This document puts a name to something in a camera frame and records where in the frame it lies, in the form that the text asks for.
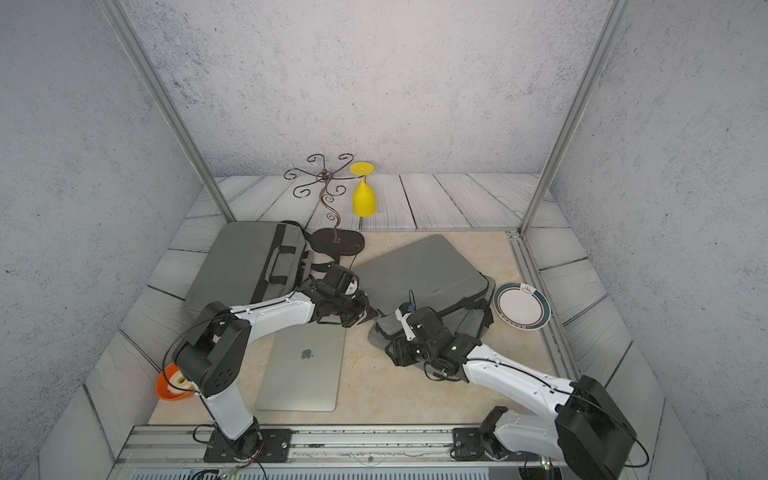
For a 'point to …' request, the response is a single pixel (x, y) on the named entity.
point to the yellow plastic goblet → (364, 202)
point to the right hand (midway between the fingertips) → (394, 349)
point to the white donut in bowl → (174, 380)
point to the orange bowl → (162, 384)
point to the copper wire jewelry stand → (328, 180)
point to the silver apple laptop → (302, 368)
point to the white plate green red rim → (521, 306)
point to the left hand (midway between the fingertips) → (384, 314)
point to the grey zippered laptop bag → (251, 263)
